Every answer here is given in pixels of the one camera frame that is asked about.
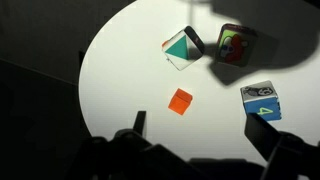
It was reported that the white block with teal triangle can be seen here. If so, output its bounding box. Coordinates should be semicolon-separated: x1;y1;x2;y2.
162;26;205;71

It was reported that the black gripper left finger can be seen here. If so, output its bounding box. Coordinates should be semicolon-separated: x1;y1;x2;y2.
133;111;147;135

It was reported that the colourful plush block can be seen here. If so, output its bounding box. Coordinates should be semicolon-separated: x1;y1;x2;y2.
216;23;258;67

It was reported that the small orange cube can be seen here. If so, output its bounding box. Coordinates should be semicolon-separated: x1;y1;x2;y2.
168;88;193;115

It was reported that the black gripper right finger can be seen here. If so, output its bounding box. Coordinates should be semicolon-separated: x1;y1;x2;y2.
244;113;282;161

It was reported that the blue block with number four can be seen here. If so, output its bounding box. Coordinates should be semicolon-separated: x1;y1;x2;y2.
240;80;282;121

